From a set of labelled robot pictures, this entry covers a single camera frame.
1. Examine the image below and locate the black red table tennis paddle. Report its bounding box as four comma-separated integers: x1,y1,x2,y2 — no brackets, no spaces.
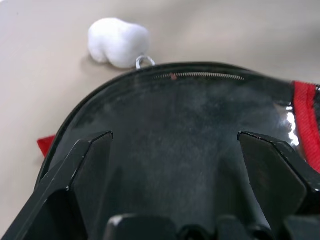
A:
62,79,296,226

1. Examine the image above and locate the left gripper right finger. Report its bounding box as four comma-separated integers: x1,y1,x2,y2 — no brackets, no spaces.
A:
236,131,320,240

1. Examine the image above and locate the white fluffy pompom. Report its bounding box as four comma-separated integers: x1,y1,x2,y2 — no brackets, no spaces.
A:
87,16,151,69

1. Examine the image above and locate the black zippered paddle case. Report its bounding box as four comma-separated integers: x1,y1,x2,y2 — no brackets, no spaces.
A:
34,60,320,240

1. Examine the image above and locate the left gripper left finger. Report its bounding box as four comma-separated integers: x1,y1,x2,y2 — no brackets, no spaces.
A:
18,129,115,240

